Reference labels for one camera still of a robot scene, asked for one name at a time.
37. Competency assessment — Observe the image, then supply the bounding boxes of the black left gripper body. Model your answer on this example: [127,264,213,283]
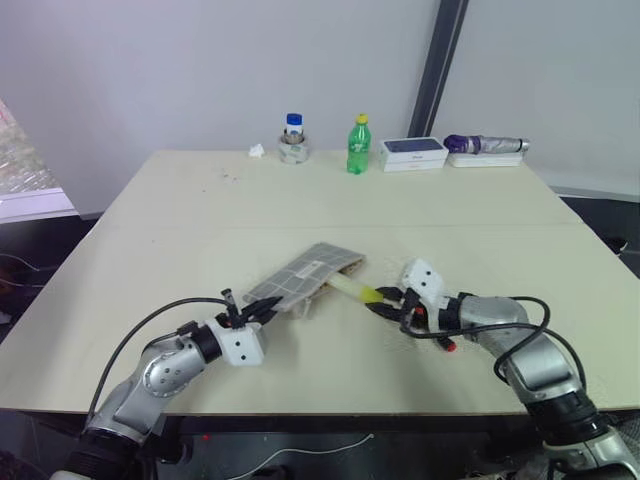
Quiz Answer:
[215,308,262,330]

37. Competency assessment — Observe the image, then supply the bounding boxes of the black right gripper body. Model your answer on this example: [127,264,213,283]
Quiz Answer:
[396,286,427,335]

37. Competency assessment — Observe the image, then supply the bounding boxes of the yellow highlighter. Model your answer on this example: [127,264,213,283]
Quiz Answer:
[334,273,387,305]

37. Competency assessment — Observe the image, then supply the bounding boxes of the grey grid pattern pouch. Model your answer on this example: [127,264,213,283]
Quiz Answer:
[242,242,368,319]

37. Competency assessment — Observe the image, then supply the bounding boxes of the white phone box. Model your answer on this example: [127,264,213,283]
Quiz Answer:
[377,135,450,174]

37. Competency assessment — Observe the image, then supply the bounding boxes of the green plastic soda bottle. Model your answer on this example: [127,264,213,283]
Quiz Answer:
[346,113,374,176]

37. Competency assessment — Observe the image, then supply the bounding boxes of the flat white box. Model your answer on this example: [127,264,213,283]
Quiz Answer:
[446,151,525,169]

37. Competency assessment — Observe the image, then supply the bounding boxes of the purple grey folded umbrella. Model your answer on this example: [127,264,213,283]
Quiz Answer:
[443,133,531,156]

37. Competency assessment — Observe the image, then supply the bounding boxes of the white bottle with blue cap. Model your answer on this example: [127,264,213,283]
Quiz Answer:
[285,112,305,143]

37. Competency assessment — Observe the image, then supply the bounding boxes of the small black floor object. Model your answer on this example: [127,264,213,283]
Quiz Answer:
[606,234,633,257]

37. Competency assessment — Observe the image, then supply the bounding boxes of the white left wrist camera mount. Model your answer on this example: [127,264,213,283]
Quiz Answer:
[206,317,267,369]

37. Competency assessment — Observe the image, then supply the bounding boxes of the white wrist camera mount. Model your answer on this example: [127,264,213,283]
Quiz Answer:
[206,317,267,369]
[399,257,450,332]

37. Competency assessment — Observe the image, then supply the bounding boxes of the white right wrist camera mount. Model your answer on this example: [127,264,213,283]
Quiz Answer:
[399,257,450,332]

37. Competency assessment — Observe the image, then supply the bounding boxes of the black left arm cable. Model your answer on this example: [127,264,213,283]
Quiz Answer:
[86,286,239,417]

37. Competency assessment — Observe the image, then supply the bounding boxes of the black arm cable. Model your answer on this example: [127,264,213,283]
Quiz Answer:
[399,295,589,401]
[86,286,239,417]

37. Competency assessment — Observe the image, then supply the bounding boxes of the black table frame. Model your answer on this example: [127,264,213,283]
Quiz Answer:
[162,412,544,437]

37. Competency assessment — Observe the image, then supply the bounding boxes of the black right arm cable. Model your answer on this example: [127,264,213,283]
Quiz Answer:
[399,295,589,401]

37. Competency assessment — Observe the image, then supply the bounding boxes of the thin white floor cable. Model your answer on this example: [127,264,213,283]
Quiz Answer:
[225,433,376,479]

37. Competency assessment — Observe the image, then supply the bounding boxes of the dark grey wall column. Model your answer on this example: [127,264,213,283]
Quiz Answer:
[407,0,472,139]

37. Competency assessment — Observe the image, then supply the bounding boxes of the window with white frame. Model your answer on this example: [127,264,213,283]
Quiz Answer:
[0,97,81,224]

